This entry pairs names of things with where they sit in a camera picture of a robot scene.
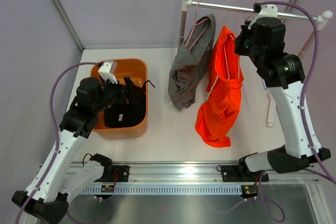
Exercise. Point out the orange plastic basket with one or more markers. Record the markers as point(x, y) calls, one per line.
point(137, 70)

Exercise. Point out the black shorts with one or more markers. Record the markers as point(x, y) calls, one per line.
point(126, 115)

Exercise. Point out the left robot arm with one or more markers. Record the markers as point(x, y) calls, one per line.
point(47, 198)

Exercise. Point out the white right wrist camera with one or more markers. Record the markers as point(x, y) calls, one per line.
point(267, 10)

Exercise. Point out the orange shorts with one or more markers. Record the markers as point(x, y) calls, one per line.
point(217, 115)

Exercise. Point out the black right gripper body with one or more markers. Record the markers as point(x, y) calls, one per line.
point(245, 46)

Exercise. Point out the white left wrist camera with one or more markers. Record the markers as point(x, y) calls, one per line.
point(107, 71)

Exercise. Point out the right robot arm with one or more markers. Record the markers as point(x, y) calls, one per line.
point(285, 78)

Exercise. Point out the metal clothes rack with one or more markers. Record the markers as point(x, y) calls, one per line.
point(293, 11)

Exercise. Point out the pink hanger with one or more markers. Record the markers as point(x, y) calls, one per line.
point(196, 23)
point(224, 65)

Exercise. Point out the white slotted cable duct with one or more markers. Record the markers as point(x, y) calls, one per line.
point(128, 189)

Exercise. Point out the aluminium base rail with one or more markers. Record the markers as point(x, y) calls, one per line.
point(194, 173)

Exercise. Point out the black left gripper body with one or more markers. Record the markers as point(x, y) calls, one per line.
point(112, 93)

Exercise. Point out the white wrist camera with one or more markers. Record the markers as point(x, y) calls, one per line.
point(267, 10)
point(107, 71)

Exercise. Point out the grey shorts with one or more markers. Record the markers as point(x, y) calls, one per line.
point(188, 68)

